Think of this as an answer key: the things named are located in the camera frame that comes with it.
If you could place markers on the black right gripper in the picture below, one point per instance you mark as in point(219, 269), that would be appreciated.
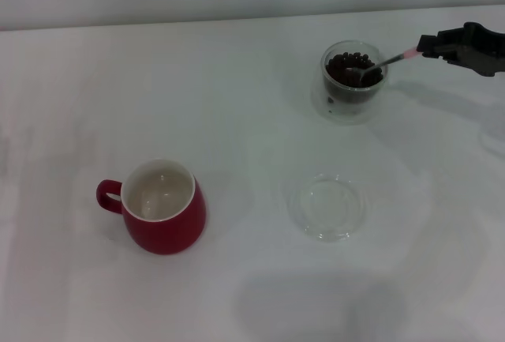
point(485, 51)

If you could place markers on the red ceramic mug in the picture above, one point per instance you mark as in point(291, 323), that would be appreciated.
point(165, 235)

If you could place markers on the clear glass cup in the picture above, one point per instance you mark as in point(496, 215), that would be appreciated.
point(369, 95)

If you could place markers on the coffee beans heap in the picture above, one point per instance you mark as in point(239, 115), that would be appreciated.
point(339, 75)

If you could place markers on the empty clear glass saucer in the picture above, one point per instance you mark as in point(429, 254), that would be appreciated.
point(335, 227)

